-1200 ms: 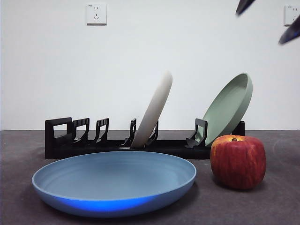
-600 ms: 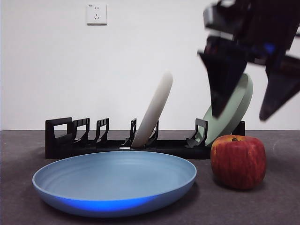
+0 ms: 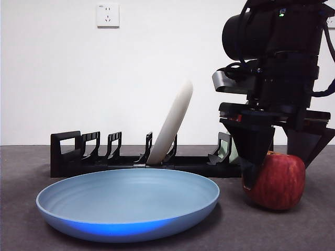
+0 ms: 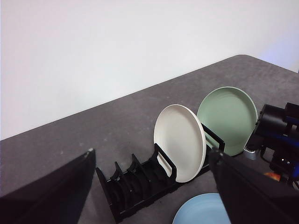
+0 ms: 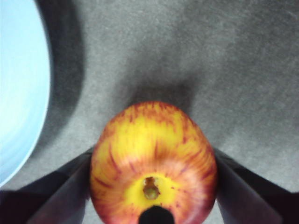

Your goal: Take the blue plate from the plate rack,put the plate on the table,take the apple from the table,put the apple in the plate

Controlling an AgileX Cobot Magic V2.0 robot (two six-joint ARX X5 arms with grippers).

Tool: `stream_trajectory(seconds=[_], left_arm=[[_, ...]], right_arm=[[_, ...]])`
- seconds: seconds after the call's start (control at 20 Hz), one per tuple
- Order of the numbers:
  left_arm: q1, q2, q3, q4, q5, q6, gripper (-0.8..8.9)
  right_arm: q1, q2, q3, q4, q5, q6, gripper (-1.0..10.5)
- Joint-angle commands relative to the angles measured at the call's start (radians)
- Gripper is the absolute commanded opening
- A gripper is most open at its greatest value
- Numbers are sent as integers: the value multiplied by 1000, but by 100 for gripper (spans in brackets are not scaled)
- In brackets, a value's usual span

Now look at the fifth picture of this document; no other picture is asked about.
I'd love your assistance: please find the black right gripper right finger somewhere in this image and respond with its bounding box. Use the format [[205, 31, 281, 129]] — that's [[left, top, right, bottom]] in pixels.
[[213, 147, 299, 224]]

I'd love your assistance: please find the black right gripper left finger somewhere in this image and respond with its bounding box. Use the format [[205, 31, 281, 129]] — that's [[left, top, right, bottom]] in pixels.
[[0, 146, 94, 224]]

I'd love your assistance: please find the blue plate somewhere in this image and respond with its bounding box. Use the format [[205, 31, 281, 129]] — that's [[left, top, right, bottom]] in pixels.
[[0, 0, 52, 187]]

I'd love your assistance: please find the red yellow apple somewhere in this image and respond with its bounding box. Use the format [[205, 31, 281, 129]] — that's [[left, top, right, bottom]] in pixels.
[[89, 100, 218, 224]]

